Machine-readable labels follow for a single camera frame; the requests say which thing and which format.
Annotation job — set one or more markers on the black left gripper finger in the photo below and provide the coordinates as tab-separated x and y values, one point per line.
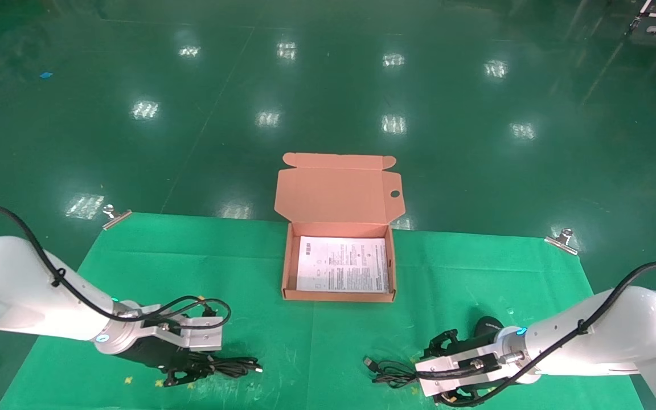
203	360
175	377

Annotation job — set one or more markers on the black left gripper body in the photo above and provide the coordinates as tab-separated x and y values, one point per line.
151	353

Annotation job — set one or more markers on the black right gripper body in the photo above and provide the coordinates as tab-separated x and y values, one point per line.
487	330

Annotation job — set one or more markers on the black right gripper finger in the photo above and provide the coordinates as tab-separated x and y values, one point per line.
445	343
464	397

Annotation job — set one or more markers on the brown cardboard box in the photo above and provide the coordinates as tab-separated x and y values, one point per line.
333	188

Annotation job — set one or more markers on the green table cloth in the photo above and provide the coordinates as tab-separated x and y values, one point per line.
328	353

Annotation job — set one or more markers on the silver metal binder clip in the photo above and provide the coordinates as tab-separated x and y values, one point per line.
116	217
562	240

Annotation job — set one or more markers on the white printed paper sheet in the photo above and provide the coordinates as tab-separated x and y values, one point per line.
342	265

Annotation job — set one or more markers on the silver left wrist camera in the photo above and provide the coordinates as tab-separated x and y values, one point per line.
203	336

